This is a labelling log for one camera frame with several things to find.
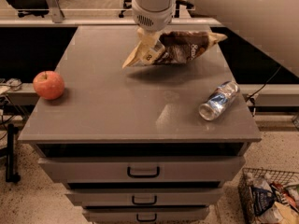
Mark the grey drawer cabinet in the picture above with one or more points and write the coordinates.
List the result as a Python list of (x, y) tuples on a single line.
[(110, 111)]

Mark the yellow snack bag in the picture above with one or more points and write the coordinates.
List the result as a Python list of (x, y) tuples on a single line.
[(285, 214)]

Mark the black stand leg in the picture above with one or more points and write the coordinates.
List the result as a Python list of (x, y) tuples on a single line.
[(11, 175)]

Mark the wire basket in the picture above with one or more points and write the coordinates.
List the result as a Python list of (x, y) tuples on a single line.
[(262, 179)]

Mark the small items on ledge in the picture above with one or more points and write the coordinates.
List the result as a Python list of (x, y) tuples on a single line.
[(12, 84)]

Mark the dark blue snack bag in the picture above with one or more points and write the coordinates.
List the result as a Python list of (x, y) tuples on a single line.
[(263, 199)]

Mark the middle grey drawer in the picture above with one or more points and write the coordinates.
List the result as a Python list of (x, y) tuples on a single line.
[(143, 197)]

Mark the brown chip bag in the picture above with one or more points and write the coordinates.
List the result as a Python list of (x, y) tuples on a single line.
[(181, 47)]

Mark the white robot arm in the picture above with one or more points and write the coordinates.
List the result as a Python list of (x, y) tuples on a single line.
[(269, 25)]

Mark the grey drawer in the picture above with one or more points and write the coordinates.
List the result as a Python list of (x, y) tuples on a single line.
[(141, 169), (145, 215), (143, 197)]

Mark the bottom grey drawer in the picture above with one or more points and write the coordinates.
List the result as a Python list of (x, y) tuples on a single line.
[(145, 215)]

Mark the red snack bag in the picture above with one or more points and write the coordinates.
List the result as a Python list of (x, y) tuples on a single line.
[(287, 194)]

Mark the top grey drawer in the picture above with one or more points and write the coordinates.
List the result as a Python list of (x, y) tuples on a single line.
[(141, 169)]

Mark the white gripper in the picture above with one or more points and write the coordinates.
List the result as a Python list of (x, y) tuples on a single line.
[(154, 19)]

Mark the red apple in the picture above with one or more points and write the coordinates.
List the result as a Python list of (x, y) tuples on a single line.
[(48, 85)]

